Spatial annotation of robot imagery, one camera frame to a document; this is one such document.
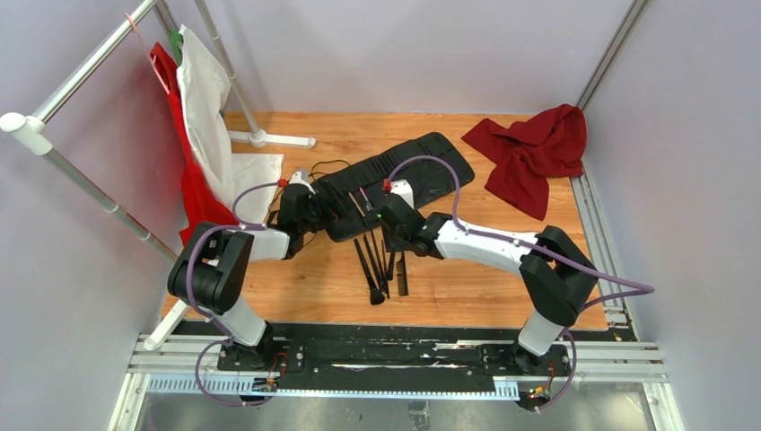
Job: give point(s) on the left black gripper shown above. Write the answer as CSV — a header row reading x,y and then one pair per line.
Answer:
x,y
330,209

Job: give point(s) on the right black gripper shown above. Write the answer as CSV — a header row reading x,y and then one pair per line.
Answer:
x,y
390,241

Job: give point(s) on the black comb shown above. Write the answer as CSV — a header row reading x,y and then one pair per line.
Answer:
x,y
401,274

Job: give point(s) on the pink handle makeup brush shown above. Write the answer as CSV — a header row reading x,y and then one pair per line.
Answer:
x,y
367,202

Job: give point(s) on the black makeup brush roll case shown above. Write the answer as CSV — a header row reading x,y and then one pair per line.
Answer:
x,y
429,180

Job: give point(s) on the large black powder brush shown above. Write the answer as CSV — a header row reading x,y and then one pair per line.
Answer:
x,y
376,296

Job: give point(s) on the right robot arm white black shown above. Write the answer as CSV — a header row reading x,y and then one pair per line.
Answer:
x,y
555,272

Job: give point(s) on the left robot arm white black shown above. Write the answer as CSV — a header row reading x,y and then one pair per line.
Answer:
x,y
209,273

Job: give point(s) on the thin black makeup brush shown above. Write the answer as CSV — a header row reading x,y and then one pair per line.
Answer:
x,y
376,268

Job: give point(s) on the red hanging garment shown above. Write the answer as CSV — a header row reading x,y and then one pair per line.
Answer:
x,y
199,202

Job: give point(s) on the white hanging cloth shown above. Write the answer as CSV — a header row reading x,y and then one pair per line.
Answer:
x,y
242,186

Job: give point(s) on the dark red cloth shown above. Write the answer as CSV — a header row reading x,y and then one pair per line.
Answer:
x,y
528,153

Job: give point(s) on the pink hanger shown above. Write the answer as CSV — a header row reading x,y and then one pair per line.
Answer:
x,y
147,54

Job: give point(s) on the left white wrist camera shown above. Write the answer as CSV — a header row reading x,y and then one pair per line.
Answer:
x,y
301,177

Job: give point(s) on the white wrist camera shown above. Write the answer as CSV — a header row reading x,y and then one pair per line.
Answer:
x,y
403,189
301,177

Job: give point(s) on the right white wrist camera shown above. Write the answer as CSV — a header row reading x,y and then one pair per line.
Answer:
x,y
403,189

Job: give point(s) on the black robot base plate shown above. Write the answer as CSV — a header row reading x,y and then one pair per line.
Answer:
x,y
333,359

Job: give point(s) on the aluminium rail frame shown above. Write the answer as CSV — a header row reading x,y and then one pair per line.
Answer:
x,y
619,383

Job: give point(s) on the silver clothes rack frame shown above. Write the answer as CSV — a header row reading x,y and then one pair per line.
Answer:
x,y
72,275

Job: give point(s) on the right corner aluminium post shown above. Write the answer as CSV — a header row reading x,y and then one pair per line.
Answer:
x,y
621,35

